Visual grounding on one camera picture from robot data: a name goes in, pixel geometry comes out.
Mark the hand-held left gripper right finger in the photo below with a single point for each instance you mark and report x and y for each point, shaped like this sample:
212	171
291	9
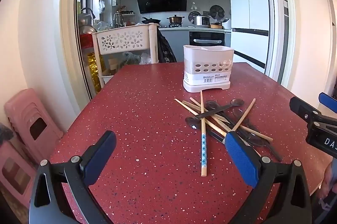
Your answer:
241	158

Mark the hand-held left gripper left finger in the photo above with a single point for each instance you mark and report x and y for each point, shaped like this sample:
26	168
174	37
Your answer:
101	158

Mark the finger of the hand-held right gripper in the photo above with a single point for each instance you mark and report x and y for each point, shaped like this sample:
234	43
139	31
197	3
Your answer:
302	109
327	100

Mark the white utensil holder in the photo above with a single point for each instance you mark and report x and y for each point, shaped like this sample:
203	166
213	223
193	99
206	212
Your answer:
208	76

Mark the blue patterned chopstick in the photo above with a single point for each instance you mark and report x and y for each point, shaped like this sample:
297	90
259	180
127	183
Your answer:
203	150

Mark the person's dark clothing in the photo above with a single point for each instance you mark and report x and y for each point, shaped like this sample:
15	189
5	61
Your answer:
329	187

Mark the gold foil package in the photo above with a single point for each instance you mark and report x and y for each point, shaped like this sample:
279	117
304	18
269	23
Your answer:
93	71

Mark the pink plastic stool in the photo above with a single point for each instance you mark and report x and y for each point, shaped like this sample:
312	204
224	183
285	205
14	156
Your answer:
13	174
26	113

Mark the small white appliance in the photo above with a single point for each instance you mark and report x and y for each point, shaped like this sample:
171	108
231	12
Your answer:
226	23

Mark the red box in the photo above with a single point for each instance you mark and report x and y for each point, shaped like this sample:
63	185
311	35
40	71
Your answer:
85	41

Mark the wooden tray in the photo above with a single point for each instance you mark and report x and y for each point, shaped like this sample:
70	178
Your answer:
216	26

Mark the white refrigerator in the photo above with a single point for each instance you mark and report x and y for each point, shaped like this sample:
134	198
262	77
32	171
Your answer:
247	2

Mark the white flower-cutout basket trolley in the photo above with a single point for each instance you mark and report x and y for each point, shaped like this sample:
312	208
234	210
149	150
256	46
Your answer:
123	39

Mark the black built-in oven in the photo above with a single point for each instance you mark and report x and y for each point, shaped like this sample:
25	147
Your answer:
206	35

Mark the black plastic bag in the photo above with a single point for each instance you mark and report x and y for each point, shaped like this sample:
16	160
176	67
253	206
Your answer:
165	50

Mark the silver rice cooker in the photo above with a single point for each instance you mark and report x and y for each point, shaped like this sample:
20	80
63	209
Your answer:
201	20

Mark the spice rack with bottles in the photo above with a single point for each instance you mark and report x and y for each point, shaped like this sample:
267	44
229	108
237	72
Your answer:
123	18

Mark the black wok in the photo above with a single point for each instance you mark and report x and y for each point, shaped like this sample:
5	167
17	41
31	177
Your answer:
151	20

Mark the kitchen faucet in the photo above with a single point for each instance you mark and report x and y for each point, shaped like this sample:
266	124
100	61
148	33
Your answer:
88	10

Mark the steel cooking pot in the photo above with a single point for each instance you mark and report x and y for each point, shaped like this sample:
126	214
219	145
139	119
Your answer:
175	19

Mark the grey round wall rack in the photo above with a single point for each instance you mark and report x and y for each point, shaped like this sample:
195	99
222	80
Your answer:
193	16
217	11

